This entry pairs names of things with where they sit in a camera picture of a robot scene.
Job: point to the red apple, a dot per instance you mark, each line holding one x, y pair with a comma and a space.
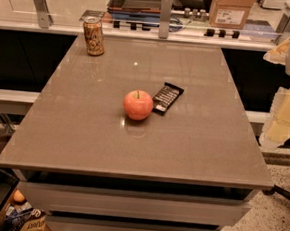
138, 105

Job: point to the orange soda can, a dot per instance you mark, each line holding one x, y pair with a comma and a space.
93, 36

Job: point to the cardboard box with label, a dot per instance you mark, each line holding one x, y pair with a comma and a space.
229, 14

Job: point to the black snack bar wrapper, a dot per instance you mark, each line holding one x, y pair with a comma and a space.
164, 98

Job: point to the dark tray on counter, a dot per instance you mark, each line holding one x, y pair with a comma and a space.
151, 6

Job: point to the upper white drawer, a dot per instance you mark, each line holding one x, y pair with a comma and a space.
162, 207

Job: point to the small orange fruit in bin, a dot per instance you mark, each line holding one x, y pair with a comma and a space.
18, 197

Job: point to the snack bag in bin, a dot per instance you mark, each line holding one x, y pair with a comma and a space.
23, 218

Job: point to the middle metal rail bracket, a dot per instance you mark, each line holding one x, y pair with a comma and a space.
165, 16

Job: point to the left metal rail bracket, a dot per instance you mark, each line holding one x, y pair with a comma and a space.
43, 15

